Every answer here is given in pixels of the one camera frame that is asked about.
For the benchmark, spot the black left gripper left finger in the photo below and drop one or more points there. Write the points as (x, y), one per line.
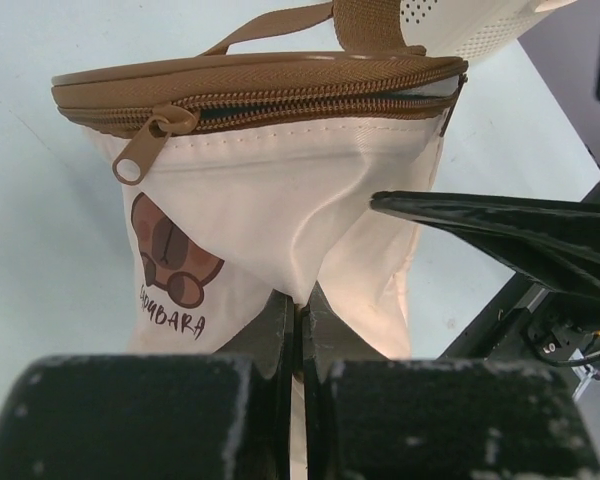
(220, 416)

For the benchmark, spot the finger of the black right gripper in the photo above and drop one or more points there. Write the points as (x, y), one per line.
(540, 220)
(557, 271)

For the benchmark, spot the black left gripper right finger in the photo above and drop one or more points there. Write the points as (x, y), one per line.
(370, 417)

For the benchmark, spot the cream plastic laundry basket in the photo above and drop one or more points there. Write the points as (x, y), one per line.
(471, 29)

